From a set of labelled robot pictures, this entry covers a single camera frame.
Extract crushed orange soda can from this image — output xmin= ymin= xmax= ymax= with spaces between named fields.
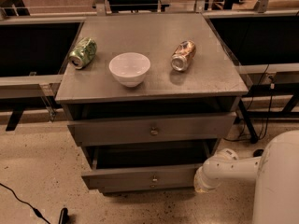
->
xmin=171 ymin=40 xmax=196 ymax=72

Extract grey top drawer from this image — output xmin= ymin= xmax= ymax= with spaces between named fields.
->
xmin=68 ymin=112 xmax=236 ymax=147

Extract grey wooden drawer cabinet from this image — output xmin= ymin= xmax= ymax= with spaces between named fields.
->
xmin=55 ymin=13 xmax=249 ymax=170

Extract white ceramic bowl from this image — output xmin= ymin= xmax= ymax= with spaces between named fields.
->
xmin=108 ymin=52 xmax=150 ymax=88

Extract black shoe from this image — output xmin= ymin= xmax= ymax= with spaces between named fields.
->
xmin=253 ymin=149 xmax=263 ymax=157

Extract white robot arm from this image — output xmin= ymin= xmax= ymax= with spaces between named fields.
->
xmin=193 ymin=130 xmax=299 ymax=224

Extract black floor cable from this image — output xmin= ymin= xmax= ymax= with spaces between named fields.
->
xmin=0 ymin=182 xmax=52 ymax=224

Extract grey drawer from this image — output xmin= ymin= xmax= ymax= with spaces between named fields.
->
xmin=82 ymin=140 xmax=215 ymax=194
xmin=68 ymin=112 xmax=236 ymax=147

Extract black cables by table leg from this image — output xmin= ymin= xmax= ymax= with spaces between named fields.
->
xmin=222 ymin=64 xmax=277 ymax=143

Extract crushed green soda can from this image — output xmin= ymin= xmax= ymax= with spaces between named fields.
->
xmin=68 ymin=37 xmax=97 ymax=69

